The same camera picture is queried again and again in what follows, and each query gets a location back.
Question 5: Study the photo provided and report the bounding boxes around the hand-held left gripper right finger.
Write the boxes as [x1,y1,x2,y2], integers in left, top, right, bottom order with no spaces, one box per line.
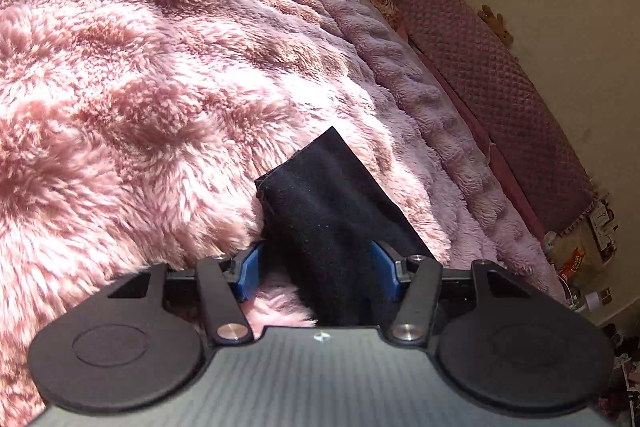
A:
[372,241,533,348]

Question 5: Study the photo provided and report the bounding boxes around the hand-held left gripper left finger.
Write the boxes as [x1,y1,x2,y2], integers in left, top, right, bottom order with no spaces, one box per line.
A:
[107,241,264,348]

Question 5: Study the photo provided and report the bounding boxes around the black pants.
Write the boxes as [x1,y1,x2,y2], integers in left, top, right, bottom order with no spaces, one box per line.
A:
[254,126,437,327]

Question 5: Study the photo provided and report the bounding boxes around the red snack bag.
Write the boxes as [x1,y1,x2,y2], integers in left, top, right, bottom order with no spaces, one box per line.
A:
[557,247,588,280]

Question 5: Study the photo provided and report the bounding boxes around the light pink ribbed plush blanket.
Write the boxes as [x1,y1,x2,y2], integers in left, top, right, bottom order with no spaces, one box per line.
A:
[262,0,568,303]

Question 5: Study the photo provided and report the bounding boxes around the pink quilted headboard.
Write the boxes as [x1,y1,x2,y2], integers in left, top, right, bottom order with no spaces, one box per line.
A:
[367,0,598,240]

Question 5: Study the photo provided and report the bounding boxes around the pink fluffy blanket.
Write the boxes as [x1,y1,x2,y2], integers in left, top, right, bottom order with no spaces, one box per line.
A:
[0,0,566,427]

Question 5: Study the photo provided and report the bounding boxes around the brown teddy toy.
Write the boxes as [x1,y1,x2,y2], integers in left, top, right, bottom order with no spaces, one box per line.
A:
[477,4,516,48]

